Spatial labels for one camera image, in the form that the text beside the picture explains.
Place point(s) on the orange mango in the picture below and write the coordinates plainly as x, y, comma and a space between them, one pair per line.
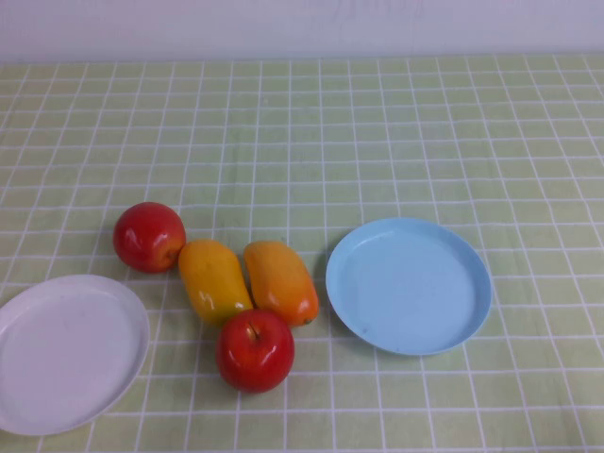
278, 283

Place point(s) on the white round plate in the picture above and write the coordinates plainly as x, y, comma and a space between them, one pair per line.
66, 358

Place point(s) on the light blue round plate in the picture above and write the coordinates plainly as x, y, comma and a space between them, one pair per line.
410, 288

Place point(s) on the yellow mango with green tip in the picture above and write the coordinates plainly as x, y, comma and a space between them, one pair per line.
212, 278

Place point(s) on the red apple with brown stem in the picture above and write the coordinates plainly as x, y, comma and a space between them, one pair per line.
255, 354

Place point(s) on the red apple with yellow patch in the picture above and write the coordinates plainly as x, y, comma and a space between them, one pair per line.
146, 236

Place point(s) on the green checkered tablecloth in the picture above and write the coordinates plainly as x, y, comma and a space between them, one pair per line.
302, 141

